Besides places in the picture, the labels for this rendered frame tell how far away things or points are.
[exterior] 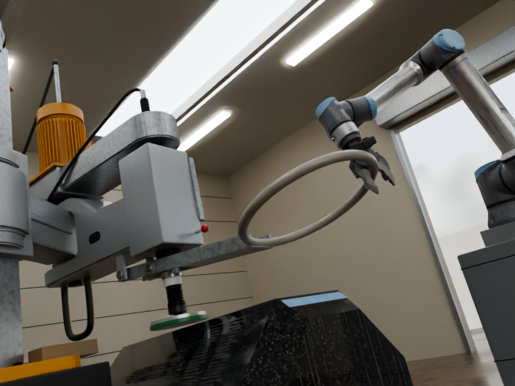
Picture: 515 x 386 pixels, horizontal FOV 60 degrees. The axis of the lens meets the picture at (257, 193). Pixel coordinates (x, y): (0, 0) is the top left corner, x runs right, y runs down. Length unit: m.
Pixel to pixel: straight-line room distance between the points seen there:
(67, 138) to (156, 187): 0.86
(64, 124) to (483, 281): 2.09
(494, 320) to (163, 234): 1.32
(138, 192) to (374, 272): 5.46
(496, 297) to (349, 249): 5.25
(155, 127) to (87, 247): 0.61
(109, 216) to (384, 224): 5.31
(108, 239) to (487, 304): 1.55
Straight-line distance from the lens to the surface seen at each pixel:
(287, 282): 8.00
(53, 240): 2.07
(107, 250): 1.96
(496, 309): 2.03
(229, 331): 1.47
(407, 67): 2.08
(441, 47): 2.02
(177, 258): 1.69
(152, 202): 1.74
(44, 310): 6.70
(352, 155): 1.27
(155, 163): 1.80
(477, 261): 2.03
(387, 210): 6.80
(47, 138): 2.52
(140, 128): 1.90
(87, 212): 2.11
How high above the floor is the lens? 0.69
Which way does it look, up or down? 18 degrees up
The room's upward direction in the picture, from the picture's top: 13 degrees counter-clockwise
